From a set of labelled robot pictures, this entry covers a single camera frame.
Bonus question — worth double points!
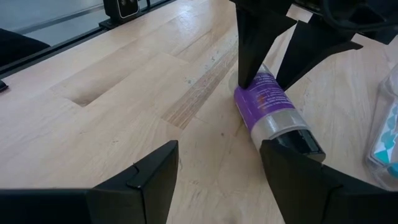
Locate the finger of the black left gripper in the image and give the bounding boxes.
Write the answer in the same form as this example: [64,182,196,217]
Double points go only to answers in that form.
[275,21,364,91]
[236,7,297,90]

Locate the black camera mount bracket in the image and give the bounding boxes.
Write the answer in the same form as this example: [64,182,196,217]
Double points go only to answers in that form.
[103,0,141,25]

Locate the teal spoon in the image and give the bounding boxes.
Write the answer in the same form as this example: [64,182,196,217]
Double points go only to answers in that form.
[386,161,398,179]

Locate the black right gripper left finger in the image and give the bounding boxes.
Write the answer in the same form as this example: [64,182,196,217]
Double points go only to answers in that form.
[88,139,180,224]

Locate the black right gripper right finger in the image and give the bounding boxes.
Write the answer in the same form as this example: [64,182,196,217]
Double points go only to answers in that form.
[259,139,389,224]

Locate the pink spice jar black lid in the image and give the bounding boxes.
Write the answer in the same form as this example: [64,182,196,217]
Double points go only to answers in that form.
[233,63,326,163]

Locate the clear plastic container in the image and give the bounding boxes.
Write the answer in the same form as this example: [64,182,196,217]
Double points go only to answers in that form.
[365,63,398,192]

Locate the black aluminium table frame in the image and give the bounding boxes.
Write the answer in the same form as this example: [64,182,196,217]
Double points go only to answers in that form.
[0,0,177,80]

